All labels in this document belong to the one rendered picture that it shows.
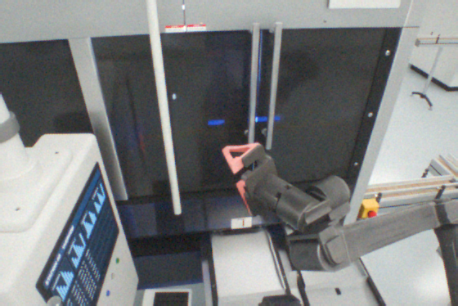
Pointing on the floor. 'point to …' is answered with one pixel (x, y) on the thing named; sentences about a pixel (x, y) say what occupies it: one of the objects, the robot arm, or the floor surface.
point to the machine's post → (404, 47)
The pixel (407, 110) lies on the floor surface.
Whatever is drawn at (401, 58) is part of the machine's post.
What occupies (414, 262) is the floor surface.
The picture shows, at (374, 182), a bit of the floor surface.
